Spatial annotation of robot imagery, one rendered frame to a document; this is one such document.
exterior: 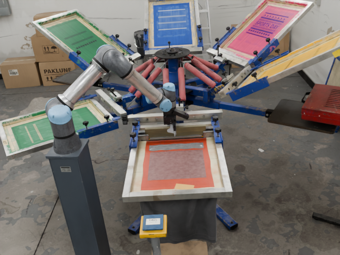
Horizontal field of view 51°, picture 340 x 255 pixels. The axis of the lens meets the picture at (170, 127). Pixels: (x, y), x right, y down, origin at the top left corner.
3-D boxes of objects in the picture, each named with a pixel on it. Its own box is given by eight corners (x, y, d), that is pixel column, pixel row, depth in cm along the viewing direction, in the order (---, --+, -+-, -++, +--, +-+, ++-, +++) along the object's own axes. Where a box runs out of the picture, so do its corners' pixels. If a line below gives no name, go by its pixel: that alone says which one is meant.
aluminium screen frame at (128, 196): (232, 197, 190) (232, 191, 188) (122, 202, 192) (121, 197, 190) (216, 125, 259) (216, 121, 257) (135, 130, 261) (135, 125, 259)
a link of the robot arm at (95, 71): (43, 118, 192) (113, 44, 191) (39, 108, 204) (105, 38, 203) (60, 130, 199) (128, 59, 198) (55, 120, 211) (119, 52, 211)
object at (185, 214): (218, 243, 218) (217, 187, 198) (144, 247, 220) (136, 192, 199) (217, 240, 221) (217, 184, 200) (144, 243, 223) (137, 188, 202)
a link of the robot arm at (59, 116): (54, 139, 187) (48, 116, 180) (50, 128, 197) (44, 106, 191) (77, 133, 191) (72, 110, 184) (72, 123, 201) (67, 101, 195)
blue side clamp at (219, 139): (223, 149, 233) (223, 140, 229) (215, 150, 233) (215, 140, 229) (217, 127, 259) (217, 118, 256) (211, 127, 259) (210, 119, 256)
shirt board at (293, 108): (341, 117, 274) (343, 108, 270) (332, 142, 244) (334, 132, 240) (186, 91, 336) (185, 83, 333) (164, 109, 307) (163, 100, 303)
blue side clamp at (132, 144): (137, 154, 235) (136, 145, 231) (130, 155, 235) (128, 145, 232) (141, 131, 261) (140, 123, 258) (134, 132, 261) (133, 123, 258)
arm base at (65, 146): (49, 154, 193) (44, 138, 188) (59, 139, 206) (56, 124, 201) (76, 154, 191) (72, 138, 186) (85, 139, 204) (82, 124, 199)
